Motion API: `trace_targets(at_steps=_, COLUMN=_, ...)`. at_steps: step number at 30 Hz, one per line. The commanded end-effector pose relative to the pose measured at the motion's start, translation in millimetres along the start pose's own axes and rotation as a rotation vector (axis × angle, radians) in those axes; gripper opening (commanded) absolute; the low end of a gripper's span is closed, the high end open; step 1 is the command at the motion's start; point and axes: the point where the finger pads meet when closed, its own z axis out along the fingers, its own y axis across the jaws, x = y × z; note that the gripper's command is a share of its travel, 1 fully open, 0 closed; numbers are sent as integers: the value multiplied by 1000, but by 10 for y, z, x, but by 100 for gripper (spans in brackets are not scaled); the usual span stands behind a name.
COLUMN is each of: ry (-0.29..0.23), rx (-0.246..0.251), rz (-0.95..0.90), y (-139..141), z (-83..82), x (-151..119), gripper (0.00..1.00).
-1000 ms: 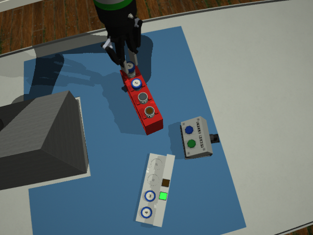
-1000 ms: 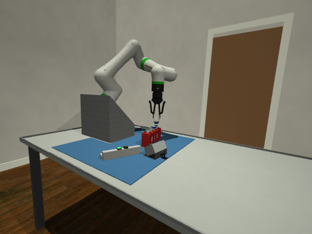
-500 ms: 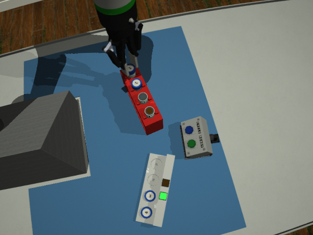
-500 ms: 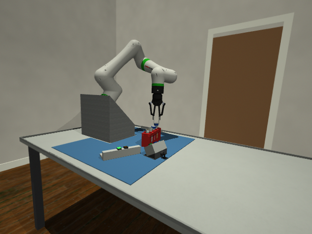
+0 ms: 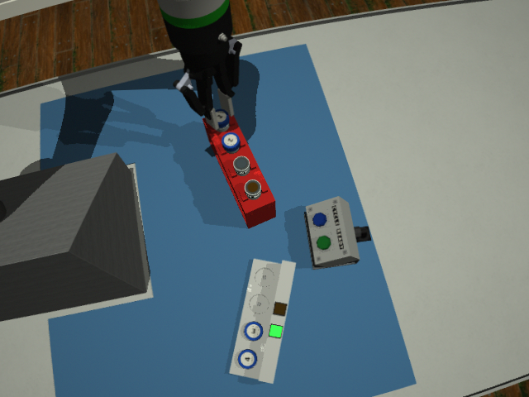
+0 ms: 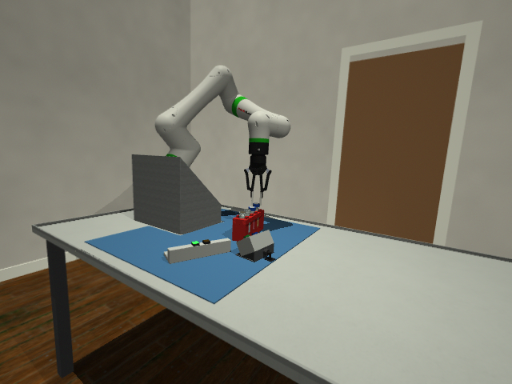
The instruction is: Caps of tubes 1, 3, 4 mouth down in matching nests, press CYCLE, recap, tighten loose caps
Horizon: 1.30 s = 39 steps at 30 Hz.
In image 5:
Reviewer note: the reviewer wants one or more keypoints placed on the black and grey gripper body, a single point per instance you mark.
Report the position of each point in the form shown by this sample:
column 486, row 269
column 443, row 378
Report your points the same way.
column 198, row 63

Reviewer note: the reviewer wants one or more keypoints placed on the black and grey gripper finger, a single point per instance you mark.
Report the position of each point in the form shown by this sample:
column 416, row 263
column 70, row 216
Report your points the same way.
column 202, row 104
column 228, row 68

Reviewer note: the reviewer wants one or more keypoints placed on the blue screw cap with number 3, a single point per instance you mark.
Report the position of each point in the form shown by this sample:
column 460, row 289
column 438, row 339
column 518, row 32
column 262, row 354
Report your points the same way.
column 253, row 331

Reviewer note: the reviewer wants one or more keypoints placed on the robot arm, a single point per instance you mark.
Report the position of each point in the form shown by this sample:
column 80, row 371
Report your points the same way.
column 197, row 27

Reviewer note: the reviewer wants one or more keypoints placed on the white button panel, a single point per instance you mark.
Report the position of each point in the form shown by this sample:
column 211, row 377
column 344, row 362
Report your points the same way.
column 331, row 234

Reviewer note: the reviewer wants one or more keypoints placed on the blue flat mat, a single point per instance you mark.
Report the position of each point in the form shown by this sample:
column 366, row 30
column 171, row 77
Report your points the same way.
column 341, row 336

